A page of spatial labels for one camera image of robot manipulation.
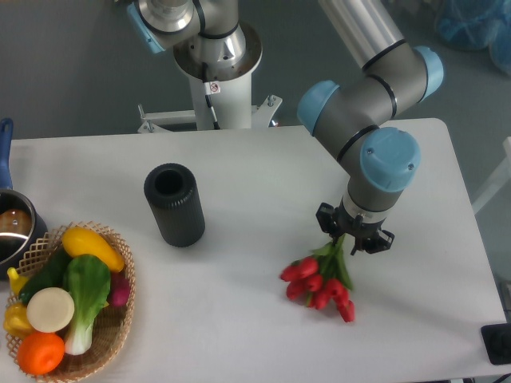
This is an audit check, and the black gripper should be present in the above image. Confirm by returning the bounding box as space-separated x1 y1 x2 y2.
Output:
315 201 395 255

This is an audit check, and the red tulip bouquet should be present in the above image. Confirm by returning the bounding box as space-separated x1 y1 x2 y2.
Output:
279 236 355 323

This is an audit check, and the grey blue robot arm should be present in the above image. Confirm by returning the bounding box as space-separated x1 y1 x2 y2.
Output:
127 1 443 254

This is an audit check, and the black device at edge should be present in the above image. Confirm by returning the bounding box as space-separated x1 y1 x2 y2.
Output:
481 323 510 365

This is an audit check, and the black ribbed vase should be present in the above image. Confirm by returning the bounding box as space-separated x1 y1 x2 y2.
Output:
144 163 205 247

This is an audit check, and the purple red radish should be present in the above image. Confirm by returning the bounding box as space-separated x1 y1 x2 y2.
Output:
107 273 131 307

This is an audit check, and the woven wicker basket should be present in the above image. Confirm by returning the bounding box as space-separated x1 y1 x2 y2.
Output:
16 222 136 382

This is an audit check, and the green bok choy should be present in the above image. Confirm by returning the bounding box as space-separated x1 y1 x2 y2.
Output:
64 255 111 356

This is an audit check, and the yellow squash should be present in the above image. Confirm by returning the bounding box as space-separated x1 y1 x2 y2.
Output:
61 227 125 273

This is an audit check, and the dark green cucumber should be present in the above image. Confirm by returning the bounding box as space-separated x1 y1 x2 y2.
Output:
18 247 72 306

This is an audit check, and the orange fruit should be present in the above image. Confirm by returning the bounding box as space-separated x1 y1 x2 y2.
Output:
17 332 65 375

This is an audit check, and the small yellow pepper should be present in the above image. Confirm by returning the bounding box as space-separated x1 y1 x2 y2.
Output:
7 267 29 296

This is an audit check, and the yellow bell pepper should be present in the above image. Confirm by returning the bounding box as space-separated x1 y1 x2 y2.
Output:
3 302 34 339

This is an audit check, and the white metal base frame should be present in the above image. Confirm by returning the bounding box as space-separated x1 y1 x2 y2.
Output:
137 94 283 133

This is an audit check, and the white frame at right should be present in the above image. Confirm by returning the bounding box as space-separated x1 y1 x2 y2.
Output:
472 136 510 215

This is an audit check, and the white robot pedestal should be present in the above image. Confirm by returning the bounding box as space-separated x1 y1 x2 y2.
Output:
173 22 262 130

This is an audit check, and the black base cable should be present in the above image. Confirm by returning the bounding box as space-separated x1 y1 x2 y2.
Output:
201 61 221 130

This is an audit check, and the blue handled saucepan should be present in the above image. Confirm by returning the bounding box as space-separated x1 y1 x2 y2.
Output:
1 118 47 281

